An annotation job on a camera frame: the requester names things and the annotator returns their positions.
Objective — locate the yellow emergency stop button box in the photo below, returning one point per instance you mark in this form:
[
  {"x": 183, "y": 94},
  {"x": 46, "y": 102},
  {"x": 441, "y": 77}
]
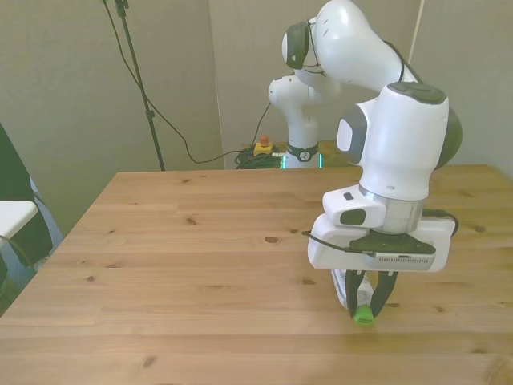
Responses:
[{"x": 263, "y": 148}]

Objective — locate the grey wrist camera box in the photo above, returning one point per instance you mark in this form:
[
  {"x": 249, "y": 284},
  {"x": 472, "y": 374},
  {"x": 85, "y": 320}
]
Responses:
[{"x": 401, "y": 260}]

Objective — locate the white chair seat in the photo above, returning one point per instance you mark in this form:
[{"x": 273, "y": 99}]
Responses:
[{"x": 14, "y": 214}]

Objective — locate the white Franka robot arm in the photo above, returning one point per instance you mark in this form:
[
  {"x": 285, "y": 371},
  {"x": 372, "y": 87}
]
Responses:
[{"x": 401, "y": 156}]

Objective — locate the black tripod stand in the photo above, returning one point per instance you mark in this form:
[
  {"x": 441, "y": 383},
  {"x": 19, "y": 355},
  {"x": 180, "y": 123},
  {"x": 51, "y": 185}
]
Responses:
[{"x": 138, "y": 76}]

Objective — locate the clear bottle with green cap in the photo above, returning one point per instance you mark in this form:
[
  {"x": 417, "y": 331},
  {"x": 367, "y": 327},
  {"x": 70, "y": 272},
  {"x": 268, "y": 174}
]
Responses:
[{"x": 362, "y": 314}]

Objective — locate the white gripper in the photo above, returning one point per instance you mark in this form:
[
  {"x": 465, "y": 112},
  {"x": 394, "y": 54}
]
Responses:
[{"x": 326, "y": 248}]

